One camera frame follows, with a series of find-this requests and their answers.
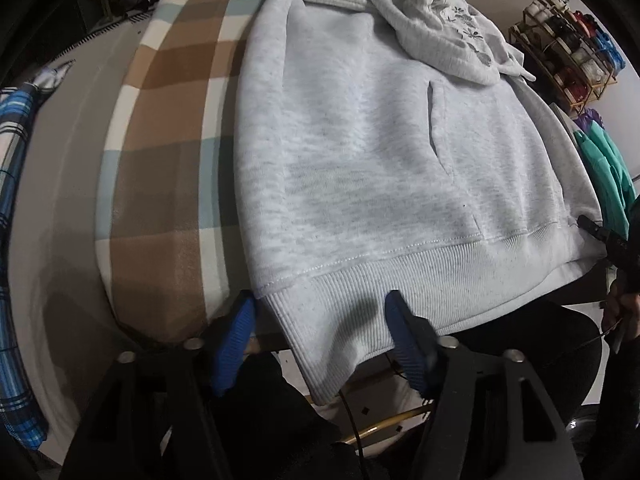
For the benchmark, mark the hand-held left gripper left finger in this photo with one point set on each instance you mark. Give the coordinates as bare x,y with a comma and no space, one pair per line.
232,340

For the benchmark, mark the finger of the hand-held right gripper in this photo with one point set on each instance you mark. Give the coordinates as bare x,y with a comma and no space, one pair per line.
597,232

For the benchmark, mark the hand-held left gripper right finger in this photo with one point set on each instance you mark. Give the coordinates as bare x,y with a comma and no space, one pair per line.
407,345

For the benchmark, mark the light grey hoodie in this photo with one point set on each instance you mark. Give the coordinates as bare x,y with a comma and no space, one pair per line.
360,160

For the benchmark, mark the teal sweatshirt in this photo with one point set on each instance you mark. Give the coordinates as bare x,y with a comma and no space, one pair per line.
607,175

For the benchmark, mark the gold metal rod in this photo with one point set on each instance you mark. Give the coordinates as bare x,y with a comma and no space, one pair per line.
390,422

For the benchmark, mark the person's black pants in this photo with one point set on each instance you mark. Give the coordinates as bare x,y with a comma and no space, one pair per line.
500,325

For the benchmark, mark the purple bag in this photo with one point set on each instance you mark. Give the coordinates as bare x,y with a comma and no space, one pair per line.
589,120

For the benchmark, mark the metal shoe rack with shoes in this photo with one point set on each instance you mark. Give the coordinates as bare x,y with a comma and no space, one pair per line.
570,45

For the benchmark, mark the brown blue plaid blanket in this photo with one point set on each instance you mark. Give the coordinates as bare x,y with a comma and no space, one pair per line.
175,135

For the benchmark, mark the grey mattress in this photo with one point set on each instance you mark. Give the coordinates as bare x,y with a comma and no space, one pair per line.
65,185

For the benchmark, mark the blue plaid cloth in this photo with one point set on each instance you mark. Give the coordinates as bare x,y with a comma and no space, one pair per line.
15,210

